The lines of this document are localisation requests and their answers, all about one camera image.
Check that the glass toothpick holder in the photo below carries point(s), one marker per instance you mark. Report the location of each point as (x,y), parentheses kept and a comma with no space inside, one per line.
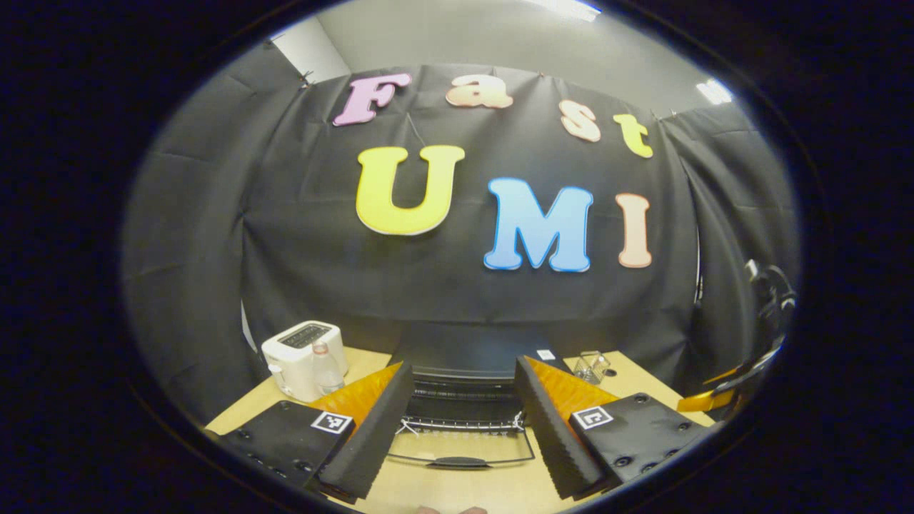
(591,368)

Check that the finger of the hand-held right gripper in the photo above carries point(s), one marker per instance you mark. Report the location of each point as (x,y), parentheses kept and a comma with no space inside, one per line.
(742,382)

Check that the white toaster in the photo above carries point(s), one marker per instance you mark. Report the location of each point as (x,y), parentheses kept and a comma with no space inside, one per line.
(285,364)

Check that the clear plastic water bottle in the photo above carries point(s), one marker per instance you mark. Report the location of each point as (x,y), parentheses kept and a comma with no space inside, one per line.
(327,371)

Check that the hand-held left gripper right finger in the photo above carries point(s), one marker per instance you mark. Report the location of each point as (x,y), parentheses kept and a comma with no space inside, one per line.
(550,432)

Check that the black electric oven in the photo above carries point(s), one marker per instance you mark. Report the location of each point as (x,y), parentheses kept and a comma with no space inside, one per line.
(464,353)

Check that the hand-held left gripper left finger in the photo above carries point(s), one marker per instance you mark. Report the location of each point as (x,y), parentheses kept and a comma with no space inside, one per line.
(375,435)

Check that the black backdrop cloth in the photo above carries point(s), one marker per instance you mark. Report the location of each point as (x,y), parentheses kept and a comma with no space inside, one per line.
(285,250)

